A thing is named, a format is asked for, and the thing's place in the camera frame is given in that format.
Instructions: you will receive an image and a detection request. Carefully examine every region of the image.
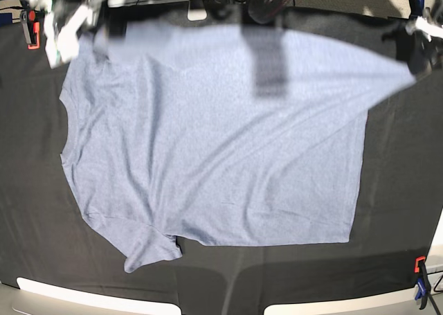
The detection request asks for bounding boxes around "orange blue clamp near right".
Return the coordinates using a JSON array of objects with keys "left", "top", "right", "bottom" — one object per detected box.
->
[{"left": 414, "top": 256, "right": 430, "bottom": 310}]

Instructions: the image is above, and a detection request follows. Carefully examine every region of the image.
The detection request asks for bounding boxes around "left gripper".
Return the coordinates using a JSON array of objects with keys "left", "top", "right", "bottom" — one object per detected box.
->
[{"left": 381, "top": 17, "right": 443, "bottom": 76}]

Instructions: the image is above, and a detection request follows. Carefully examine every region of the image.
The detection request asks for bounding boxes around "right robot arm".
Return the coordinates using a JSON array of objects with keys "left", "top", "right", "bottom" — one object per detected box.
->
[{"left": 26, "top": 0, "right": 107, "bottom": 39}]

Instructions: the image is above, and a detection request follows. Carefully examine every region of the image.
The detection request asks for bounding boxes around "light blue t-shirt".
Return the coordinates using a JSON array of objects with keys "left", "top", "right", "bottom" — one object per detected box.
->
[{"left": 60, "top": 21, "right": 415, "bottom": 273}]

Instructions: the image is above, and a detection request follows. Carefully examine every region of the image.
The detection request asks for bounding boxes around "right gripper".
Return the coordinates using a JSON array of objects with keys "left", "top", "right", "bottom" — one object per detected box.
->
[{"left": 44, "top": 1, "right": 102, "bottom": 42}]

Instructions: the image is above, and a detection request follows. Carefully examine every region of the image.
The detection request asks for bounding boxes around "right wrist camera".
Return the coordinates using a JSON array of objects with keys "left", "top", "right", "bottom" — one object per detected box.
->
[{"left": 44, "top": 28, "right": 80, "bottom": 69}]

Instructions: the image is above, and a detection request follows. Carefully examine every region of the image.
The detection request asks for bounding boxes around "white camera stand base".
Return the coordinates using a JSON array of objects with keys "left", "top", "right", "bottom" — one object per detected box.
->
[{"left": 187, "top": 0, "right": 208, "bottom": 21}]

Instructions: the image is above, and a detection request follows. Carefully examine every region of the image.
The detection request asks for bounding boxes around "orange black clamp far left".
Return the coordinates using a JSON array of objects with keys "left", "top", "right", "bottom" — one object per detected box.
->
[{"left": 19, "top": 10, "right": 41, "bottom": 50}]

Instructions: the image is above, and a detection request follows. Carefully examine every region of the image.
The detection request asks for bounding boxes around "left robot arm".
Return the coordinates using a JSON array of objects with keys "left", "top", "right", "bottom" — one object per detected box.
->
[{"left": 382, "top": 0, "right": 442, "bottom": 78}]

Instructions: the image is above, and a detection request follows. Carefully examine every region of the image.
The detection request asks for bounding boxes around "black table cloth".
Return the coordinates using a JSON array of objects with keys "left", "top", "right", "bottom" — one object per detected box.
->
[{"left": 1, "top": 24, "right": 442, "bottom": 314}]

